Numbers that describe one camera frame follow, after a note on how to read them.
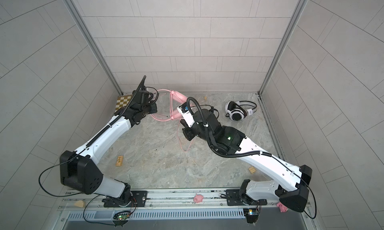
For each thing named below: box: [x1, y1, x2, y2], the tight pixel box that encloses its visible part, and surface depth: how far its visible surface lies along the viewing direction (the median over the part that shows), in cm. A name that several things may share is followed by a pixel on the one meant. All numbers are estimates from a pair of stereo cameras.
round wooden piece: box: [74, 200, 84, 208], surface depth 70 cm
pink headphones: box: [150, 89, 188, 122], surface depth 77 cm
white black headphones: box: [225, 100, 257, 122], surface depth 98 cm
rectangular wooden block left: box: [115, 155, 124, 167], surface depth 83 cm
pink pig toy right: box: [276, 202, 289, 213], surface depth 68 cm
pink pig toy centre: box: [193, 193, 204, 203], surface depth 72 cm
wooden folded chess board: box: [114, 94, 133, 113], surface depth 108 cm
